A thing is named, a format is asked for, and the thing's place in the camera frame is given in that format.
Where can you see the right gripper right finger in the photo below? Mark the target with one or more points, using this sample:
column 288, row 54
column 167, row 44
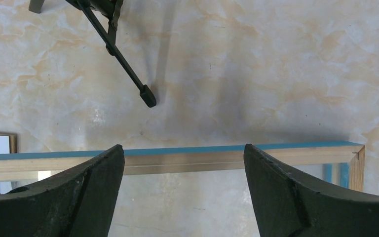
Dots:
column 288, row 202

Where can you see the black microphone on tripod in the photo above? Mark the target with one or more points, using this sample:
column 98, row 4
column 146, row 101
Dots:
column 111, row 9

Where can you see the wooden picture frame blue edge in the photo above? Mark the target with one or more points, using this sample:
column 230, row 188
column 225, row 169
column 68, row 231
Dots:
column 344, row 160

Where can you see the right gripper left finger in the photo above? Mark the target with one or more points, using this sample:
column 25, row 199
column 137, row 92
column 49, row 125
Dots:
column 77, row 202

